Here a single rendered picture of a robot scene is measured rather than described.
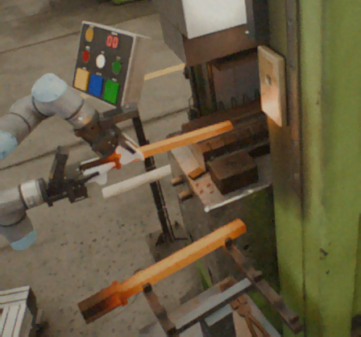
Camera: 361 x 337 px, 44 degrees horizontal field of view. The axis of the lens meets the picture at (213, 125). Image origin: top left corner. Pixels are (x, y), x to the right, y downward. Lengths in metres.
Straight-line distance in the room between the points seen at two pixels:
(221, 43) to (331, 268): 0.64
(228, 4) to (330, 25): 0.35
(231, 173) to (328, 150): 0.38
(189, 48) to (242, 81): 0.46
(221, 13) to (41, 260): 1.87
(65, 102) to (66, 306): 1.38
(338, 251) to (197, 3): 0.69
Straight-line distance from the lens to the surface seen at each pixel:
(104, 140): 1.25
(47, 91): 1.16
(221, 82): 1.54
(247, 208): 1.31
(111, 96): 1.71
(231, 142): 1.34
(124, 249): 2.49
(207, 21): 1.09
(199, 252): 1.07
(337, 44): 0.84
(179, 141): 1.34
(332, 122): 0.92
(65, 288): 2.44
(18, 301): 2.20
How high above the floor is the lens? 1.78
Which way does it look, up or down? 33 degrees down
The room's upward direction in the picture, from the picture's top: 9 degrees counter-clockwise
